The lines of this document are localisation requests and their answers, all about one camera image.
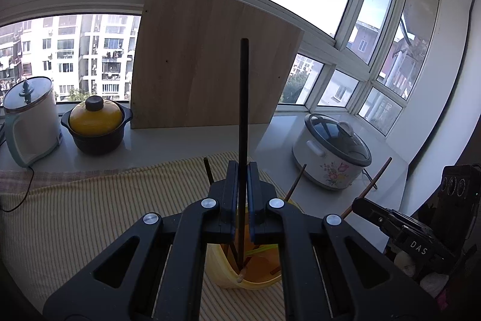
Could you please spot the yellow pot lid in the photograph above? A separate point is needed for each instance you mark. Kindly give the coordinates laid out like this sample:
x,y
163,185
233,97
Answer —
x,y
96,118

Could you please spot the light wooden chopstick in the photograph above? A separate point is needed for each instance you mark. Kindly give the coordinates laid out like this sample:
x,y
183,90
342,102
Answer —
x,y
240,274

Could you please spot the pink checked cloth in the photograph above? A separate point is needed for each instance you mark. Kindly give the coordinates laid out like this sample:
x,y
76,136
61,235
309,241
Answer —
x,y
56,178

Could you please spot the black clay pot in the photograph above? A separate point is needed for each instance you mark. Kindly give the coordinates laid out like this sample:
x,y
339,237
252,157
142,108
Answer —
x,y
97,142

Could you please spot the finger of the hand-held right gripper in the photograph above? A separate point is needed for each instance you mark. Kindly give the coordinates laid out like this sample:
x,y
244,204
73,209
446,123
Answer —
x,y
372,212

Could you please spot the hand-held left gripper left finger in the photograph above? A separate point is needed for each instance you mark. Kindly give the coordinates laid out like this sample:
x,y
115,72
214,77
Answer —
x,y
231,193

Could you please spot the white electric kettle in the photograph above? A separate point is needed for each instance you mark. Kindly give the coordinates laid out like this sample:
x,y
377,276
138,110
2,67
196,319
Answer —
x,y
32,118

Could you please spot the black chopstick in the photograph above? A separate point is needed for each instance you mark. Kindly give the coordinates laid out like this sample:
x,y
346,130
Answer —
x,y
243,99

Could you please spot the yellow plastic container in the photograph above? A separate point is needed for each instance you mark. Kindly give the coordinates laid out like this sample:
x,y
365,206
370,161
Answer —
x,y
225,276

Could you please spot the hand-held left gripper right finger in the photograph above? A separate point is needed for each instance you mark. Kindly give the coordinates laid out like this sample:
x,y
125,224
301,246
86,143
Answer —
x,y
253,200

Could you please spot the person's right hand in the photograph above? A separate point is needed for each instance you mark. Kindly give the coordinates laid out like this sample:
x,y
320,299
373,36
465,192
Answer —
x,y
406,262

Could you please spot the white floral rice cooker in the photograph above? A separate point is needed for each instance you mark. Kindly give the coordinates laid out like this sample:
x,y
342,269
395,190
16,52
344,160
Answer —
x,y
330,159

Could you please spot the yellow striped cloth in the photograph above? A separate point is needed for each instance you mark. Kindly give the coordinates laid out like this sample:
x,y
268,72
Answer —
x,y
94,200

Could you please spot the large light wooden board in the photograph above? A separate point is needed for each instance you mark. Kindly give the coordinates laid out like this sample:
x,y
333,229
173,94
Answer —
x,y
210,61

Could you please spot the green plastic spoon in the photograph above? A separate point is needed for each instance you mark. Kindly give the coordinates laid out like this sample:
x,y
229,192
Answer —
x,y
259,250

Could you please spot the reddish brown utensil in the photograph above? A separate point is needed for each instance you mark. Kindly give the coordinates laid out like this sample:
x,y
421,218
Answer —
x,y
276,270

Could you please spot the brown wooden chopstick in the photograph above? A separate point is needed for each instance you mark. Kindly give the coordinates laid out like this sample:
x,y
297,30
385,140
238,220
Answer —
x,y
372,182
297,182

